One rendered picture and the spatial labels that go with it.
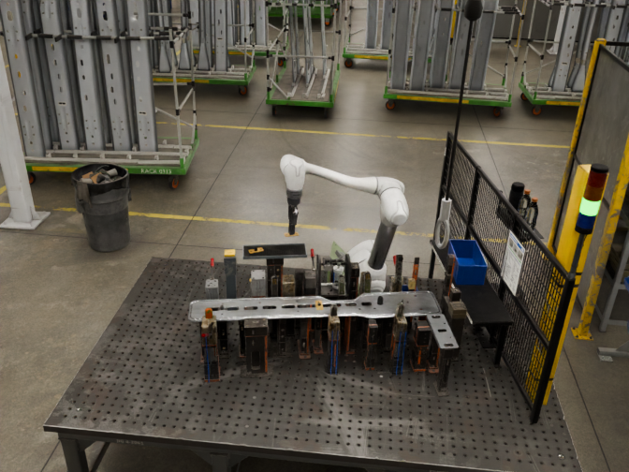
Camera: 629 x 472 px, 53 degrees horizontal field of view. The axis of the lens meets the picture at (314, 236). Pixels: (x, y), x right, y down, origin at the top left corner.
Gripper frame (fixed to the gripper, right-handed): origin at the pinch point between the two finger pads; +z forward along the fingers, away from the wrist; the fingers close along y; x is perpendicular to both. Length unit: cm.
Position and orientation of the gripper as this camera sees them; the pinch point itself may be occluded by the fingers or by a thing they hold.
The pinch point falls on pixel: (291, 228)
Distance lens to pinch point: 365.5
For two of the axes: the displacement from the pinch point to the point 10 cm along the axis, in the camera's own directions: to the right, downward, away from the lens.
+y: 3.1, 4.9, -8.2
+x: 9.5, -0.9, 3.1
